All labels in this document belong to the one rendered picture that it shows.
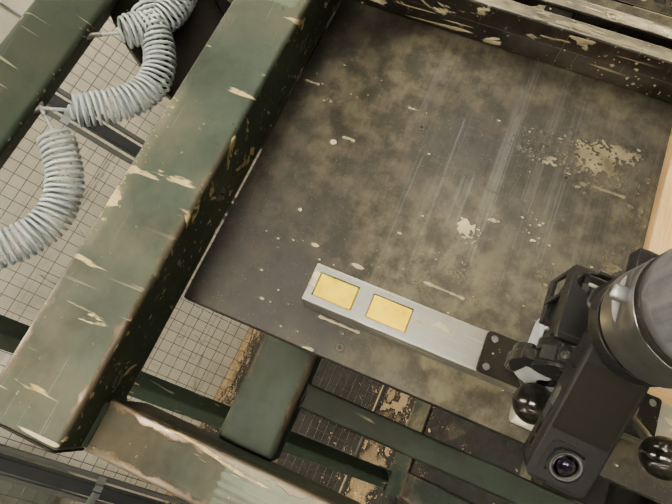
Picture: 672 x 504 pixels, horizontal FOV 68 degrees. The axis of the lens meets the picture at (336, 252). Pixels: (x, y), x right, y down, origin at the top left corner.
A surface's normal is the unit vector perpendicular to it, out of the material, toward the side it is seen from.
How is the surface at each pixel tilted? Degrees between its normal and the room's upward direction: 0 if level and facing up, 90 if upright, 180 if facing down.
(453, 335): 56
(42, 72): 90
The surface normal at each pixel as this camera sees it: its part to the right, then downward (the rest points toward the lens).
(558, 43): -0.39, 0.87
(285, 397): -0.01, -0.33
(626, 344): -0.95, 0.31
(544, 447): -0.23, 0.13
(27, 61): 0.51, -0.06
